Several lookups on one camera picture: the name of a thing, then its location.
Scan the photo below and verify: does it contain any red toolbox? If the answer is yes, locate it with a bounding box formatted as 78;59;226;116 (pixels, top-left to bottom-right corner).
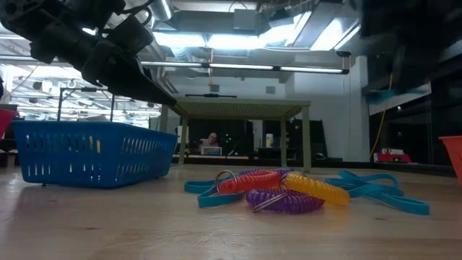
374;147;412;164

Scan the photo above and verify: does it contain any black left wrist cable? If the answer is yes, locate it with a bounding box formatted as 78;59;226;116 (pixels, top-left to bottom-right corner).
118;0;157;27

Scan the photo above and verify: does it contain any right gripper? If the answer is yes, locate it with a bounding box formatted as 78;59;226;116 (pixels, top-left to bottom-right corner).
360;0;462;55

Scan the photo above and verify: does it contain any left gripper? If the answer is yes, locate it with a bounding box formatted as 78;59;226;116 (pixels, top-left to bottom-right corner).
0;0;178;108

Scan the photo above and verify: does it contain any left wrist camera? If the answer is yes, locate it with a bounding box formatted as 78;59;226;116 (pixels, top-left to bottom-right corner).
104;14;154;56

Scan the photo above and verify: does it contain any green perforated metal shelf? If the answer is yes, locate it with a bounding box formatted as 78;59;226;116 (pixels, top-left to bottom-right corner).
160;97;312;173

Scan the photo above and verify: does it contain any orange plastic basket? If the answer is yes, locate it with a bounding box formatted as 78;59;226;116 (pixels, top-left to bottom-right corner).
439;135;462;185

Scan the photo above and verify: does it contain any person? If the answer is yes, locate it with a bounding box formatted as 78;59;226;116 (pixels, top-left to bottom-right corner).
199;131;219;149

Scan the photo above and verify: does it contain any black aluminium table frame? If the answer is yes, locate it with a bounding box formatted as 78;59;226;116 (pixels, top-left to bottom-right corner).
169;154;458;178

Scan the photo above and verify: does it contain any yellow coil wrist keychain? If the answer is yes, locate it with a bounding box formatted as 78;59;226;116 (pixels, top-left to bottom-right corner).
282;172;351;207

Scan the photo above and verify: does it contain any yellow hanging cable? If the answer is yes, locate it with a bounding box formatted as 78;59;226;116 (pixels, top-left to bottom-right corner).
369;71;393;160

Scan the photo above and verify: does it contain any red coil wrist keychain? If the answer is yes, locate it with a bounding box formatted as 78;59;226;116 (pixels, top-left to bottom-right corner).
215;168;287;196

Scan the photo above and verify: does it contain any blue plastic basket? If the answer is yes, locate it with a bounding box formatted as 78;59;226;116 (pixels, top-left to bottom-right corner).
12;121;178;189

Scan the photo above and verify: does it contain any purple coil wrist keychain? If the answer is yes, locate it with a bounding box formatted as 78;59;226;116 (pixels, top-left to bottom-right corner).
245;187;326;215
236;167;299;178

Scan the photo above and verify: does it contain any white laptop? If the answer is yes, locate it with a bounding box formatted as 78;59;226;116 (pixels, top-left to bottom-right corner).
200;145;223;157

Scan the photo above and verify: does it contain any teal rubber band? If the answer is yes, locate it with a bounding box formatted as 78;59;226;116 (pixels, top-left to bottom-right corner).
337;169;405;198
324;169;431;217

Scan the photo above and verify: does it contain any long white light bar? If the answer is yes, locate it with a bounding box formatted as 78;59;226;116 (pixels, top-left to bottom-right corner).
140;60;350;75

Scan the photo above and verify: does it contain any blue rope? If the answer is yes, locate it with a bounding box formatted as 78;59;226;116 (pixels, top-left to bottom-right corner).
183;175;247;209

